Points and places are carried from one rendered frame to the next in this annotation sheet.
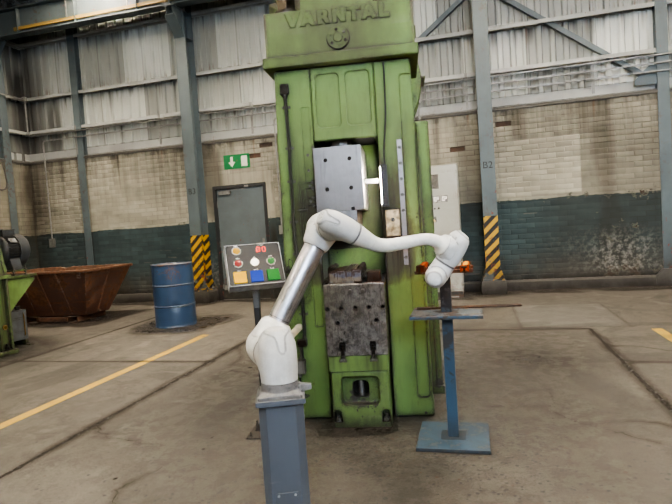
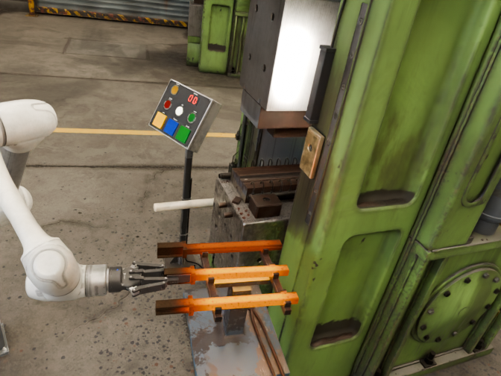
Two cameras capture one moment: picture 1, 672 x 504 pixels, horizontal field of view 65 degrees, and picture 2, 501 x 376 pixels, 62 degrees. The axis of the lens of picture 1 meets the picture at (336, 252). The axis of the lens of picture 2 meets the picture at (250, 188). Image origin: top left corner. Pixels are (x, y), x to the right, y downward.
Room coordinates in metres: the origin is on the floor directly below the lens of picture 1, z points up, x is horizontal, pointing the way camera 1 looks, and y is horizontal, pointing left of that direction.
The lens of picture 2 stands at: (2.46, -1.43, 1.92)
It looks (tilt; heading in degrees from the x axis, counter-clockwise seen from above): 31 degrees down; 56
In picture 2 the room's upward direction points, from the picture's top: 10 degrees clockwise
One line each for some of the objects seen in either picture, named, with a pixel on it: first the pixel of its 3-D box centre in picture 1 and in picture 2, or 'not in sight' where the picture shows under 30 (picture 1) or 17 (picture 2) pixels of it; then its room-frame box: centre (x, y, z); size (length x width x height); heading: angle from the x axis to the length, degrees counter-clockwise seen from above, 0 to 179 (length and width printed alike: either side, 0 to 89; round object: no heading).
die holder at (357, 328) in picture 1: (359, 311); (276, 231); (3.53, -0.13, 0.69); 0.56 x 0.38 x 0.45; 173
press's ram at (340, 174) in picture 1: (348, 180); (312, 51); (3.52, -0.12, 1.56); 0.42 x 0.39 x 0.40; 173
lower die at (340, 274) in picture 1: (348, 272); (279, 180); (3.52, -0.07, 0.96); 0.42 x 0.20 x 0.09; 173
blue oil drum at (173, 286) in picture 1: (174, 294); not in sight; (7.59, 2.35, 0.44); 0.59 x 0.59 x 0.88
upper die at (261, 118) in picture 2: (344, 218); (294, 107); (3.52, -0.07, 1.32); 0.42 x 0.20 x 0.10; 173
